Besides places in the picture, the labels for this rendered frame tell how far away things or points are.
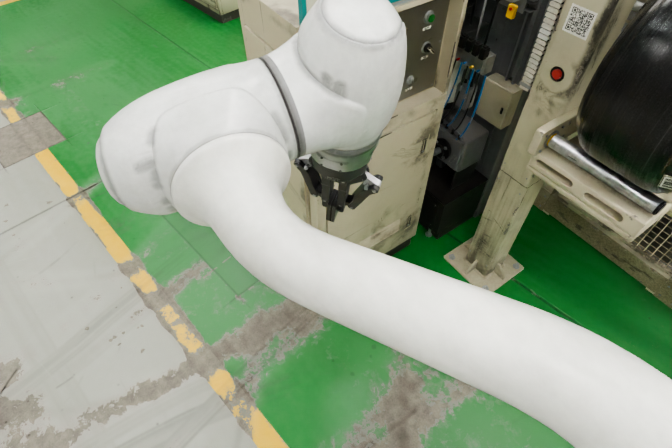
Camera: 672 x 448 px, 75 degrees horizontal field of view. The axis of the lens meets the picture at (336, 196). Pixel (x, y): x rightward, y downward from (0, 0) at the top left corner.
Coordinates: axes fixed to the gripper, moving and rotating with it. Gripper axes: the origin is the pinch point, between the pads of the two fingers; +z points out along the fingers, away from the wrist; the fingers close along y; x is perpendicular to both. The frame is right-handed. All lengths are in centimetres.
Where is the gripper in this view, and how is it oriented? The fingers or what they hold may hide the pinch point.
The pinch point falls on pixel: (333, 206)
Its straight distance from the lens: 73.6
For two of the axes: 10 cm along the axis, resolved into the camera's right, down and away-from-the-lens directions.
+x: 3.3, -8.5, 4.0
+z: -0.5, 4.1, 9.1
